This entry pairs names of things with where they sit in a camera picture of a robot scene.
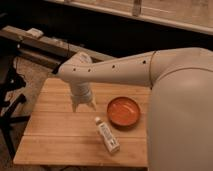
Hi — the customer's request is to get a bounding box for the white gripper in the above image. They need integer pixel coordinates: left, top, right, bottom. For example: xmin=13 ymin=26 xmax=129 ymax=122
xmin=70 ymin=83 xmax=96 ymax=112

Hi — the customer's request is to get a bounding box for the white bottle with label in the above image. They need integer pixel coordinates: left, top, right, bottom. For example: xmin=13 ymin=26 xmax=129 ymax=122
xmin=95 ymin=117 xmax=120 ymax=154

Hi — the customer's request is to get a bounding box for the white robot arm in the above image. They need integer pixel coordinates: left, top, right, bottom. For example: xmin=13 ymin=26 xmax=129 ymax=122
xmin=57 ymin=47 xmax=213 ymax=171

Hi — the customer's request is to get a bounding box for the orange ceramic bowl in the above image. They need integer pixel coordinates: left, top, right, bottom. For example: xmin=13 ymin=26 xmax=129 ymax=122
xmin=107 ymin=97 xmax=140 ymax=127

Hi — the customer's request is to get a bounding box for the wooden table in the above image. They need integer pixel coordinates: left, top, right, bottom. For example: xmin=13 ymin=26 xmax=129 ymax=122
xmin=14 ymin=78 xmax=150 ymax=167

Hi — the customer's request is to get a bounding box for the black tripod stand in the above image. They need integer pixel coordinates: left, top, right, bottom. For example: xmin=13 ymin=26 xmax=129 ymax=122
xmin=0 ymin=52 xmax=29 ymax=159

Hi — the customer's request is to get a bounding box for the long wooden beam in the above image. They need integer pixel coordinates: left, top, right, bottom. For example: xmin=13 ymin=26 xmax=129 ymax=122
xmin=0 ymin=26 xmax=113 ymax=69

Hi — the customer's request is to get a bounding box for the small white box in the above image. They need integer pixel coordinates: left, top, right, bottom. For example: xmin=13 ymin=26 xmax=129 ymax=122
xmin=27 ymin=28 xmax=43 ymax=38

